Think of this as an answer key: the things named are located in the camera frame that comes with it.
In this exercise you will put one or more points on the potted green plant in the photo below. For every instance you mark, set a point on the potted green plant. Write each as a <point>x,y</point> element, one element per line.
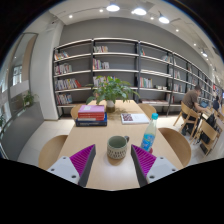
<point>110,89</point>

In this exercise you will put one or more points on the green ceramic mug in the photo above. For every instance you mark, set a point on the green ceramic mug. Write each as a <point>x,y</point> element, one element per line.
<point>117,147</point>

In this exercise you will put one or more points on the small plant by window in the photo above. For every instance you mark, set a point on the small plant by window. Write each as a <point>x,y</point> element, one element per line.
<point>28,99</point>

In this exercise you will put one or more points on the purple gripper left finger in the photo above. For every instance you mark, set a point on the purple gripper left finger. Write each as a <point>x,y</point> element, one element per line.
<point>75,168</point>

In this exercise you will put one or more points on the wooden chair under man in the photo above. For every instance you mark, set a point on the wooden chair under man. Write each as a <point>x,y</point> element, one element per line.
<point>187,118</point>

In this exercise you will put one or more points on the wooden chair near left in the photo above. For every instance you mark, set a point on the wooden chair near left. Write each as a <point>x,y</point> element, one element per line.
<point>50,152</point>

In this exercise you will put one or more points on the wooden chair near right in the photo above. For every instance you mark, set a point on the wooden chair near right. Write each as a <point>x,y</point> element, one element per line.
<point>178,143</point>

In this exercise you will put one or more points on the wooden chair far right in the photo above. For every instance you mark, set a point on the wooden chair far right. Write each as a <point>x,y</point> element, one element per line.
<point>147,109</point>

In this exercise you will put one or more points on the dark blue bottom book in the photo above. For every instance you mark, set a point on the dark blue bottom book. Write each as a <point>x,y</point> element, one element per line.
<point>89,123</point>

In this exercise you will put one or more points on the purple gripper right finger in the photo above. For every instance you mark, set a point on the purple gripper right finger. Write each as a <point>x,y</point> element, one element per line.
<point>150,168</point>

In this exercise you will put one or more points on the red middle book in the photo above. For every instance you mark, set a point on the red middle book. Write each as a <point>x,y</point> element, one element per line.
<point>91,117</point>

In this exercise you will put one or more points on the grey wall bookshelf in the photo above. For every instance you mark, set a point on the grey wall bookshelf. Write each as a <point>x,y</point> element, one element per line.
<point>158,76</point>

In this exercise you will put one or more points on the open magazine on table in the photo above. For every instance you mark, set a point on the open magazine on table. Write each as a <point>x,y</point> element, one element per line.
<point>136,118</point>

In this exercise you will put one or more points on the clear water bottle blue cap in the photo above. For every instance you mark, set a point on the clear water bottle blue cap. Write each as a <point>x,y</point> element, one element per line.
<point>150,133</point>

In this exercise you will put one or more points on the wooden chair with bag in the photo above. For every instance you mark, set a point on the wooden chair with bag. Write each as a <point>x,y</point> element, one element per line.
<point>206,135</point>

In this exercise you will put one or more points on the seated man brown shirt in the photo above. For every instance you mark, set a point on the seated man brown shirt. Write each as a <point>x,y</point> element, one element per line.
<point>191,101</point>

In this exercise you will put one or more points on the pink top book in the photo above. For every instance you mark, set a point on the pink top book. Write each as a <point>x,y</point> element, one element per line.
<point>91,109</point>

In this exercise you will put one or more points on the wooden chair far left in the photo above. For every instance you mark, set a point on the wooden chair far left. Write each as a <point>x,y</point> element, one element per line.
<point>74,111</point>

